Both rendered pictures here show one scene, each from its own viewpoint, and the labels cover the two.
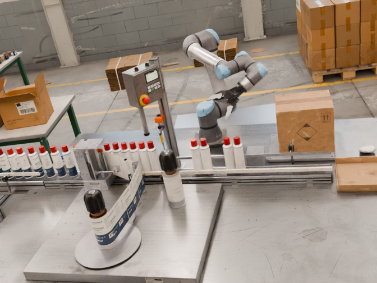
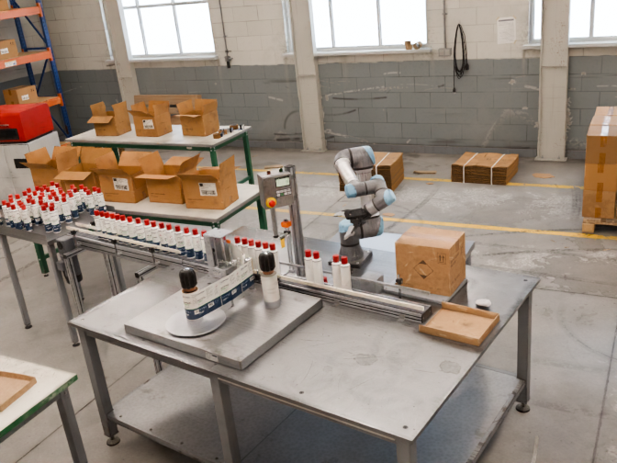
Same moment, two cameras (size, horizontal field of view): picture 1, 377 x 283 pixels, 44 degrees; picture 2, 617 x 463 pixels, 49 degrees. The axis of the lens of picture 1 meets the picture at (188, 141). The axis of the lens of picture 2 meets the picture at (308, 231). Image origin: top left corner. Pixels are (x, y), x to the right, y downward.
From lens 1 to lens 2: 1.58 m
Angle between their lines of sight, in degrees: 18
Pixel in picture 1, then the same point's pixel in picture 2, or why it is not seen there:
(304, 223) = (365, 348)
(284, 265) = (319, 374)
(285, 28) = not seen: hidden behind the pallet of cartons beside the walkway
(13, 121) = (194, 199)
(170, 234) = (247, 326)
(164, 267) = (223, 348)
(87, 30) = (341, 111)
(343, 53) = not seen: outside the picture
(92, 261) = (175, 330)
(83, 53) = (331, 138)
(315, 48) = (588, 186)
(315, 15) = (593, 145)
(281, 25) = not seen: hidden behind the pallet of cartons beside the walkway
